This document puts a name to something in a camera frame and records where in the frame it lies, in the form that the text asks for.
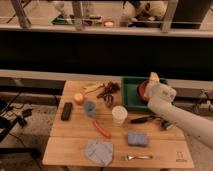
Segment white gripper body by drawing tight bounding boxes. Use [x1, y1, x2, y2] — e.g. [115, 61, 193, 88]
[144, 72, 176, 105]

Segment red bowl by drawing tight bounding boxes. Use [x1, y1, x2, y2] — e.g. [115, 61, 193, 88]
[137, 80, 149, 102]

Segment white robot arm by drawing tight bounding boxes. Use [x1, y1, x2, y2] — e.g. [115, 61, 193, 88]
[144, 72, 213, 149]

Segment green plastic tray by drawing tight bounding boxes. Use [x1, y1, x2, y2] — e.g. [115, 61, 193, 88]
[121, 77, 167, 112]

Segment black metal clip tool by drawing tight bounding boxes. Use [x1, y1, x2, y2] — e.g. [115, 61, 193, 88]
[160, 119, 173, 131]

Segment white paper cup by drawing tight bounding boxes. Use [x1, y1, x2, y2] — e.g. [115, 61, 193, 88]
[112, 106, 128, 125]

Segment brown dried bunch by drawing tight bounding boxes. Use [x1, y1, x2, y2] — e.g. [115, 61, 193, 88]
[97, 82, 120, 98]

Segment dark metal cup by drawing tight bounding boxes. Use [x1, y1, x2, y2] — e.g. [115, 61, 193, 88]
[104, 94, 114, 107]

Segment blue sponge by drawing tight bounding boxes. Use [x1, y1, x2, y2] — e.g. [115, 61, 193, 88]
[128, 132, 148, 147]

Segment orange carrot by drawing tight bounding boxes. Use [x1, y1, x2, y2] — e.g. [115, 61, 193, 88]
[93, 120, 112, 138]

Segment yellow banana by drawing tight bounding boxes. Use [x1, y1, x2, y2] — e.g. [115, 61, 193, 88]
[83, 83, 104, 93]

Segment blue small cup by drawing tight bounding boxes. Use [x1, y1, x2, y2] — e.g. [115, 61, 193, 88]
[83, 101, 96, 117]

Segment silver fork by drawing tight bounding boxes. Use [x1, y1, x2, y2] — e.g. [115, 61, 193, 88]
[121, 155, 153, 161]

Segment wooden folding table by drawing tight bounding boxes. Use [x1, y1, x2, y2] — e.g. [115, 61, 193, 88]
[42, 79, 195, 169]

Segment orange round fruit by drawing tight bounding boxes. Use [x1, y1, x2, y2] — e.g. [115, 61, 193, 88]
[73, 93, 85, 105]

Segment grey folded cloth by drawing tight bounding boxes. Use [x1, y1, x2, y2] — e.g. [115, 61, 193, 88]
[85, 140, 114, 166]

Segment black rectangular block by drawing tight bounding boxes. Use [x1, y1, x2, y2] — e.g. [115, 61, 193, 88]
[61, 103, 73, 121]

